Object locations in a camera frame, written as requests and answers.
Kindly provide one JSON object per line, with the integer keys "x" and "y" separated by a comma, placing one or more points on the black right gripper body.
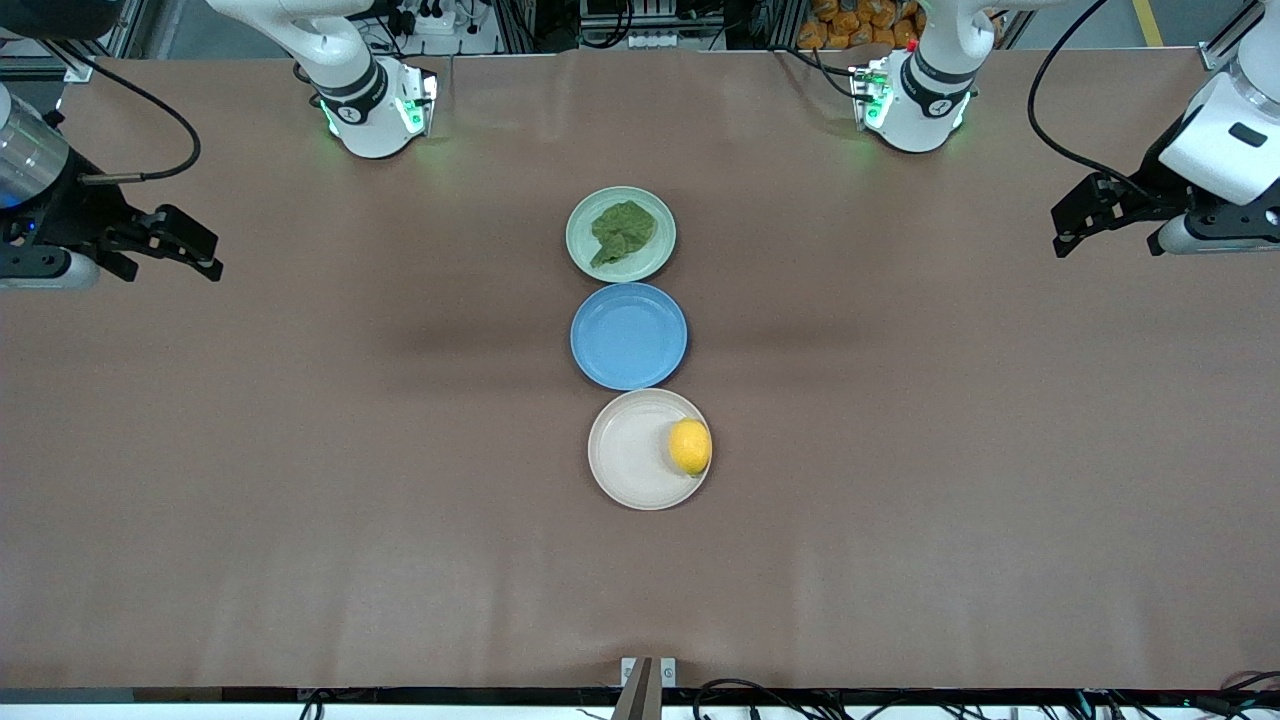
{"x": 68, "y": 215}

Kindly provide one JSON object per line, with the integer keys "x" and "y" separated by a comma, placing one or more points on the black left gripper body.
{"x": 1150, "y": 189}

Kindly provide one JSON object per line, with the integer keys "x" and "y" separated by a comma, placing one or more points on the green lettuce leaf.
{"x": 622, "y": 232}

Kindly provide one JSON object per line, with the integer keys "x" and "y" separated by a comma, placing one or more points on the yellow lemon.
{"x": 690, "y": 446}

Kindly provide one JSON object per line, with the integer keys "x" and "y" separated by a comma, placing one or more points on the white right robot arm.
{"x": 362, "y": 100}

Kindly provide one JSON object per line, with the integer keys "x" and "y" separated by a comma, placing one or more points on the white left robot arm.
{"x": 920, "y": 110}

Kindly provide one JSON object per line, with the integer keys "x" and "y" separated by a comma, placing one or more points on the bag of orange items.
{"x": 850, "y": 22}

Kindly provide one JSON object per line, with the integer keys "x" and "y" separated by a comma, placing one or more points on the white power strip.
{"x": 432, "y": 20}

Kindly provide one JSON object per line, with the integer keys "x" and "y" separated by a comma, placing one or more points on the pale green plate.
{"x": 630, "y": 270}

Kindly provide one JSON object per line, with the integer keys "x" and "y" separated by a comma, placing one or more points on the blue plate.
{"x": 628, "y": 336}

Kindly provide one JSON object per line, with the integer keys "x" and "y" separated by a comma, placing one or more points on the beige plate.
{"x": 630, "y": 450}

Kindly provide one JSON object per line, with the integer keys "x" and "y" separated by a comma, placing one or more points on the aluminium frame profile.
{"x": 1232, "y": 35}

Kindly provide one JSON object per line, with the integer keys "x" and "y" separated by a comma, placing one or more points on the grey table edge bracket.
{"x": 640, "y": 685}

